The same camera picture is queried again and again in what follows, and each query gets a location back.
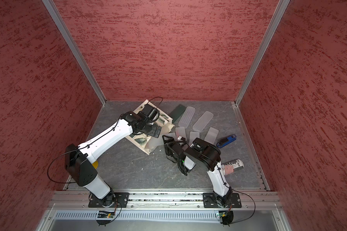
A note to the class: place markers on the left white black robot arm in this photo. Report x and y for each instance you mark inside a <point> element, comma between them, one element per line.
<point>79,159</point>

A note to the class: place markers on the aluminium corner post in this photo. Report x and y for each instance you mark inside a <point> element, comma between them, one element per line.
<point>57,18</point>
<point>274,22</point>

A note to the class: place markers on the dark green pencil case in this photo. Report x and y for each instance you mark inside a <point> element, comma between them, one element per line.
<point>177,112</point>

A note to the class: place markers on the left aluminium corner post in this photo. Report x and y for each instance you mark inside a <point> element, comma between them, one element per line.
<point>57,18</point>

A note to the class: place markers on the right aluminium corner post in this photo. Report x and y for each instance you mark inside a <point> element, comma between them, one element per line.
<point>274,22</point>

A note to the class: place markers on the blue black stapler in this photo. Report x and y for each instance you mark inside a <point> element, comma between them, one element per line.
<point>226,141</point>

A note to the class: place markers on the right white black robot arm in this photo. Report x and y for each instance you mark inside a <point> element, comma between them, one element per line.
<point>204,155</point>

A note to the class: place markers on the frosted translucent pencil case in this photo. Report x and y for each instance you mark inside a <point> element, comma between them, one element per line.
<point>203,121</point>

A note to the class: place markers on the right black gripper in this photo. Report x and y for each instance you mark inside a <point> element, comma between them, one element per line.
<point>174,142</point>

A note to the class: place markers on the yellow pencil cup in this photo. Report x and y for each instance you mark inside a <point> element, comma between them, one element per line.
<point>95,164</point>

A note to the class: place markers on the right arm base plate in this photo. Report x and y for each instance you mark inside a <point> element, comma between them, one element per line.
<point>212,200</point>

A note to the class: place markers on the left small circuit board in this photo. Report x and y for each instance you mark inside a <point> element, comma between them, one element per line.
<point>105,214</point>

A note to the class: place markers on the aluminium front rail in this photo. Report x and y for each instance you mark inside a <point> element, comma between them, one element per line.
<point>161,199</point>

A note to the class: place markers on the red white striped sock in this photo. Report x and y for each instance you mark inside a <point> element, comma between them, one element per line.
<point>232,166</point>

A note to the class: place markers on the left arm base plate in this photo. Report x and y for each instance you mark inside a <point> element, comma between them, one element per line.
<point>110,201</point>

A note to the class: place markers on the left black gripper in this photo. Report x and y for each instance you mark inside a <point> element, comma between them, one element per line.
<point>154,127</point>

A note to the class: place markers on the cream canvas tote bag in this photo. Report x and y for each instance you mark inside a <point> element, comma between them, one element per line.
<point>141,139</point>

